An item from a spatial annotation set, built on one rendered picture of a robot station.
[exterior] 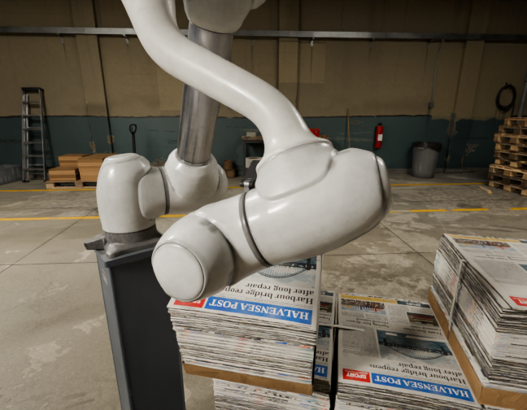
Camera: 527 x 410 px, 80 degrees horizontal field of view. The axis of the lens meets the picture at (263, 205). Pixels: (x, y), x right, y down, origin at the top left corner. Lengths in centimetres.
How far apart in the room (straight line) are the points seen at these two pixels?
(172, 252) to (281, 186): 14
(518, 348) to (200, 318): 60
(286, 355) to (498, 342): 40
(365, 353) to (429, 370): 14
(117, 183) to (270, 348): 60
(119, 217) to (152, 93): 652
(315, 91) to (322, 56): 70
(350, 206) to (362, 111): 735
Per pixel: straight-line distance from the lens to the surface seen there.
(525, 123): 718
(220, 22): 76
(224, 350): 72
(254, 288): 65
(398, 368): 88
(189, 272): 35
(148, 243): 102
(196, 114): 87
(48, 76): 821
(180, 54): 52
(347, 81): 757
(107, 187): 98
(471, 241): 101
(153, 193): 98
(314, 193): 34
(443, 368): 91
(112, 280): 102
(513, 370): 83
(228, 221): 37
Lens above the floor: 140
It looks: 16 degrees down
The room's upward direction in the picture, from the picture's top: straight up
